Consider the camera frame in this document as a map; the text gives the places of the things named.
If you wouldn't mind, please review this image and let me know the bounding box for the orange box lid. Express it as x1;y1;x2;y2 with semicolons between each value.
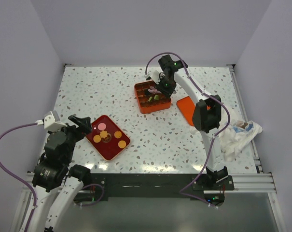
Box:
176;96;195;126

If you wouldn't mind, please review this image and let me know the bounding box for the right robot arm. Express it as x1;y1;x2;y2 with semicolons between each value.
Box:
153;52;230;190

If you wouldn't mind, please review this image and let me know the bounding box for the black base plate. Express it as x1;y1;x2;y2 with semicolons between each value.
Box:
73;173;234;206

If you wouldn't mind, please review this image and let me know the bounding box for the orange cookie left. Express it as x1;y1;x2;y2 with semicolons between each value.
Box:
93;135;101;143

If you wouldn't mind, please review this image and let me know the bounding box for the orange cookie lower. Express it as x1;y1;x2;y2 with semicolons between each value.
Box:
118;140;127;149

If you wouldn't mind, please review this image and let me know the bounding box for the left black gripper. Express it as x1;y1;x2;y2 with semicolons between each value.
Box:
48;114;92;163

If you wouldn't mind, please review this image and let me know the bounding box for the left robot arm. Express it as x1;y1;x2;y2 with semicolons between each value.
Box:
20;111;92;232

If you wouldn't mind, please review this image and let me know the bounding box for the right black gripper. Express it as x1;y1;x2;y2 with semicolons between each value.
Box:
154;75;176;98

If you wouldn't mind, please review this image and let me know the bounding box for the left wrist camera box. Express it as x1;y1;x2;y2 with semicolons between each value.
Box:
43;111;67;132

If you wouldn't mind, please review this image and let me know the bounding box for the orange flower cookie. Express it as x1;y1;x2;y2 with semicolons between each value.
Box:
99;130;109;138

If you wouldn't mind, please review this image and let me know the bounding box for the black cookie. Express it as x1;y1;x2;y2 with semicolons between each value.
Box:
144;89;151;96

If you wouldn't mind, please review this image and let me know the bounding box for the white crumpled plastic bag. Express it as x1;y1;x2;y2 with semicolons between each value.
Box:
190;104;263;162

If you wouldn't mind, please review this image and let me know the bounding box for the red cookie tray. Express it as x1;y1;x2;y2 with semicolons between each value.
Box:
86;115;131;161

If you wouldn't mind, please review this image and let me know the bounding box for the orange compartment cookie box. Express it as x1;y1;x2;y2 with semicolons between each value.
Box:
134;81;171;114

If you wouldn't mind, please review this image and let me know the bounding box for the pink cookie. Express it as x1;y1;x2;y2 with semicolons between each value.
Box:
97;123;107;131

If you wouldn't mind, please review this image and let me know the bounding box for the orange cookie upper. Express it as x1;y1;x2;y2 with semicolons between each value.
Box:
114;130;122;139

